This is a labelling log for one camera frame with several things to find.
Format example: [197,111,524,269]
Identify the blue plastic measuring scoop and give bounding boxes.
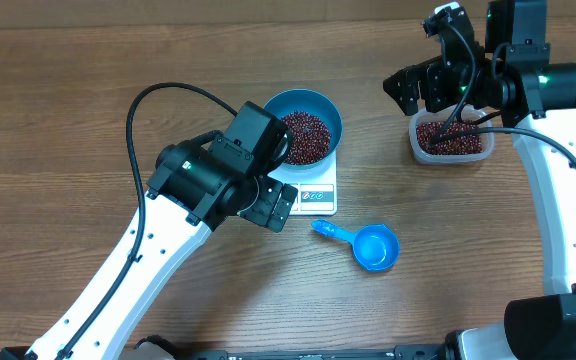
[311,219,400,272]

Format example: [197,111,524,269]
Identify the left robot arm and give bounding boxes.
[0,137,297,360]

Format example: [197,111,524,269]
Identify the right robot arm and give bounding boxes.
[383,1,576,359]

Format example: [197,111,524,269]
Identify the white digital kitchen scale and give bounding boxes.
[269,152,338,216]

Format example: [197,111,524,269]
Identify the red beans in bowl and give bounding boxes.
[282,111,331,165]

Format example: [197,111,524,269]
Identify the teal blue bowl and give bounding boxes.
[264,89,343,160]

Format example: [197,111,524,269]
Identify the red beans in container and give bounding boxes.
[415,119,484,156]

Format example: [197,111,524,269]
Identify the clear plastic bean container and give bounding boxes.
[409,106,495,165]

